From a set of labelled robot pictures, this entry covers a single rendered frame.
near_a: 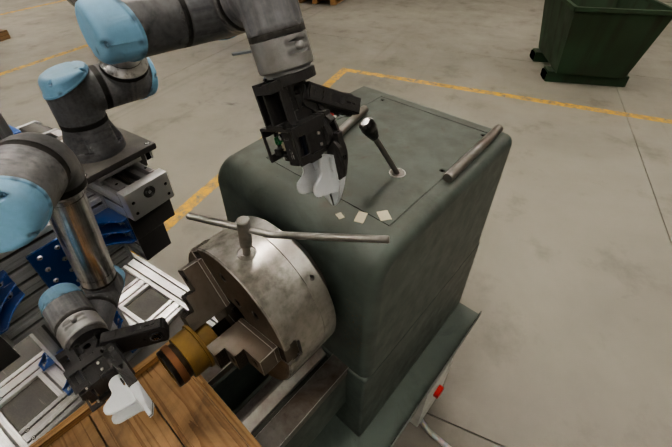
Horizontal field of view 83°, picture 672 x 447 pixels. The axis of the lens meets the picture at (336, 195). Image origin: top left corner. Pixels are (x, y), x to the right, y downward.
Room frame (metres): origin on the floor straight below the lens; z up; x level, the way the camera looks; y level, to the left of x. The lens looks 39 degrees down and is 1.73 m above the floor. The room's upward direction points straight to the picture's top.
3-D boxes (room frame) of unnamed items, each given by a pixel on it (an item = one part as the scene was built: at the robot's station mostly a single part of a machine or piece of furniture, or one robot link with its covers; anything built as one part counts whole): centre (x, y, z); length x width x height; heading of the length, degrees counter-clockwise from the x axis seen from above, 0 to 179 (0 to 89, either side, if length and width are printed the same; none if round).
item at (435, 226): (0.78, -0.09, 1.06); 0.59 x 0.48 x 0.39; 138
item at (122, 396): (0.27, 0.34, 1.09); 0.09 x 0.06 x 0.03; 49
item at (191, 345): (0.36, 0.26, 1.08); 0.09 x 0.09 x 0.09; 49
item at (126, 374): (0.31, 0.36, 1.10); 0.09 x 0.02 x 0.05; 49
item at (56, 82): (0.93, 0.68, 1.33); 0.13 x 0.12 x 0.14; 135
